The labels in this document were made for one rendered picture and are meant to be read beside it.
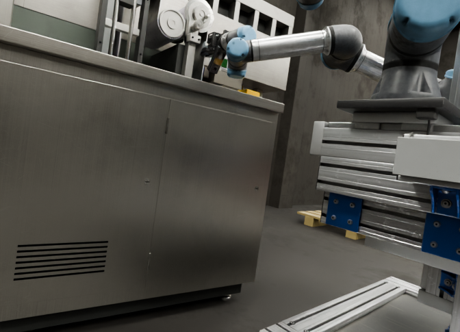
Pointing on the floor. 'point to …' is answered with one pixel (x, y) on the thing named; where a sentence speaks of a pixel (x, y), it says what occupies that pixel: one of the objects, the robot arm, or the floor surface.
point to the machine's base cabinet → (122, 192)
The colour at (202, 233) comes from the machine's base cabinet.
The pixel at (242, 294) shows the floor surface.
